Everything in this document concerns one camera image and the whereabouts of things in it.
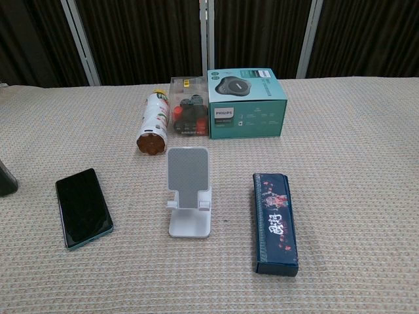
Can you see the teal Philips speaker box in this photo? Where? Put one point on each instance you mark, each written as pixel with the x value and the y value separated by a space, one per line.
pixel 248 117

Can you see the dark brown pleated curtain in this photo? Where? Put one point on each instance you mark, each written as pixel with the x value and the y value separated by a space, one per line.
pixel 147 39

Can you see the black smartphone with teal frame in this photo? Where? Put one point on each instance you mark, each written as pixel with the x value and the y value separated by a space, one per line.
pixel 83 206

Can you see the dark blue printed pencil case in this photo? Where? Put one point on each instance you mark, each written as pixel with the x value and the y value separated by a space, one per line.
pixel 275 222

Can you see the white snack can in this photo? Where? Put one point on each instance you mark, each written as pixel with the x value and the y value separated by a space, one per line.
pixel 155 121

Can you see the white metal frame post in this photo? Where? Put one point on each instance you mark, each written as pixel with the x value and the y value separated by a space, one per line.
pixel 311 36
pixel 206 36
pixel 80 39

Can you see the clear plastic box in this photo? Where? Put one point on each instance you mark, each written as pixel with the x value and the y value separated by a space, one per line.
pixel 190 111

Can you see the beige woven tablecloth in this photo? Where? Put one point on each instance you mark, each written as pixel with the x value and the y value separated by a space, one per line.
pixel 343 196

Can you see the white folding phone stand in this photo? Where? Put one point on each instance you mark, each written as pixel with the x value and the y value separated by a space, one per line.
pixel 188 173

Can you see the dark grey object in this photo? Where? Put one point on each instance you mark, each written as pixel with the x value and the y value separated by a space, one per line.
pixel 6 183

